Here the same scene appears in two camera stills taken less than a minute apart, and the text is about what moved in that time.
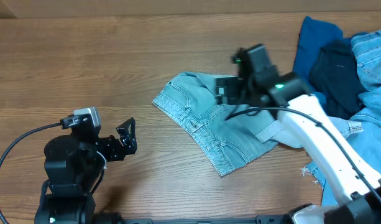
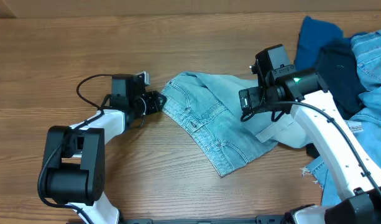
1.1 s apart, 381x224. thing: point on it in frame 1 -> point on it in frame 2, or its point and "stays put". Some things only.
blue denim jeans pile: x=370 y=126 stays put
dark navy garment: x=335 y=75 stays put
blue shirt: x=312 y=33 stays put
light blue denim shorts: x=226 y=134 stays put
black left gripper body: x=121 y=144 -> x=153 y=103
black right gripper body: x=226 y=91 -> x=252 y=100
